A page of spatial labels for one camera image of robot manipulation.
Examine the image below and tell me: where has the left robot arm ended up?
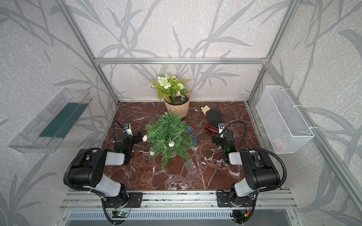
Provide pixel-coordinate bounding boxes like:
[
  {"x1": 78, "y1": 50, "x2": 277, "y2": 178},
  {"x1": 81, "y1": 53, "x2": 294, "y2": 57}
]
[{"x1": 63, "y1": 132, "x2": 142, "y2": 208}]

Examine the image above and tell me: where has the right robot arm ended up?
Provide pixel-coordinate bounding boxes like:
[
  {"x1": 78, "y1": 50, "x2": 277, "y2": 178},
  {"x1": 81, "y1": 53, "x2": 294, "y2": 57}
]
[{"x1": 212, "y1": 131, "x2": 287, "y2": 208}]

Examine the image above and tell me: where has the small green christmas tree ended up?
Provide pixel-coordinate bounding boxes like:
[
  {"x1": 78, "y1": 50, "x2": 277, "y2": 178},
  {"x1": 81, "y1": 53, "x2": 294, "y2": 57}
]
[{"x1": 146, "y1": 111, "x2": 193, "y2": 169}]

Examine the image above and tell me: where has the black and yellow glove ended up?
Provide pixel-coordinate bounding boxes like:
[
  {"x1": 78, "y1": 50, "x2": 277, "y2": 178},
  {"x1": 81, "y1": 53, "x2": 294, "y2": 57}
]
[{"x1": 201, "y1": 105, "x2": 224, "y2": 128}]

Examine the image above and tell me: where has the potted white flower plant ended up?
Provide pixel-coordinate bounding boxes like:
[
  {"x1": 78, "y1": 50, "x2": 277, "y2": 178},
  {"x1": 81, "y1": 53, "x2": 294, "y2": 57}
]
[{"x1": 150, "y1": 74, "x2": 190, "y2": 118}]

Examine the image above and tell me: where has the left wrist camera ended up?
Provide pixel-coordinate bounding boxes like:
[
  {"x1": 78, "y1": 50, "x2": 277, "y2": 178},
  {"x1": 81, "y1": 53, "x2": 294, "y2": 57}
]
[{"x1": 123, "y1": 123, "x2": 133, "y2": 136}]

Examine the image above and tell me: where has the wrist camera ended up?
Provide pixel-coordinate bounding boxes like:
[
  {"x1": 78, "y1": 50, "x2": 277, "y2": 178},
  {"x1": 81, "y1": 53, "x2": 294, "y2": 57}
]
[
  {"x1": 218, "y1": 123, "x2": 226, "y2": 134},
  {"x1": 123, "y1": 123, "x2": 133, "y2": 136}
]

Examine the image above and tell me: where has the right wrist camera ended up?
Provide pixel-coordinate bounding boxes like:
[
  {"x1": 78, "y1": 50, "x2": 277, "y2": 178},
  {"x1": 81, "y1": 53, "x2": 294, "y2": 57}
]
[{"x1": 218, "y1": 123, "x2": 226, "y2": 134}]

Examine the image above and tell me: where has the red handled tool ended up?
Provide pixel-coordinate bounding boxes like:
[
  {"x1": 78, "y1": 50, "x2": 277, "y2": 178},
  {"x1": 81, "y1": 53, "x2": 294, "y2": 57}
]
[{"x1": 205, "y1": 124, "x2": 219, "y2": 134}]

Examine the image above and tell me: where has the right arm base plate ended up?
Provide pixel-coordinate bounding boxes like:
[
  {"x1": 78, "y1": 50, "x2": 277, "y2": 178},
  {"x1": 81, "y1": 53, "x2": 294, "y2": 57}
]
[{"x1": 216, "y1": 190, "x2": 255, "y2": 208}]

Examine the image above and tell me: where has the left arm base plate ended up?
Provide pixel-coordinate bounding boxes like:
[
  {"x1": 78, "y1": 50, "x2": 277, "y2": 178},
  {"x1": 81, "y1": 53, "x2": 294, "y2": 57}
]
[{"x1": 102, "y1": 192, "x2": 143, "y2": 209}]

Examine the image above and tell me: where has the white wire mesh basket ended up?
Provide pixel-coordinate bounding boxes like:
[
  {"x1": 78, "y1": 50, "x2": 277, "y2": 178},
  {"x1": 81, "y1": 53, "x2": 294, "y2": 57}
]
[{"x1": 256, "y1": 86, "x2": 314, "y2": 154}]

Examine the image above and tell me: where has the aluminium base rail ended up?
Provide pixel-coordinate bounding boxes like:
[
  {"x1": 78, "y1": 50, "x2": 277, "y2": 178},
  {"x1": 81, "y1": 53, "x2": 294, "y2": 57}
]
[{"x1": 59, "y1": 190, "x2": 297, "y2": 211}]

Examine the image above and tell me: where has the clear plastic wall tray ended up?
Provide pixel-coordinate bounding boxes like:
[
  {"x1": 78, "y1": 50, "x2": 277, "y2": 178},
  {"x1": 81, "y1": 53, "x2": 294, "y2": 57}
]
[{"x1": 8, "y1": 88, "x2": 92, "y2": 153}]

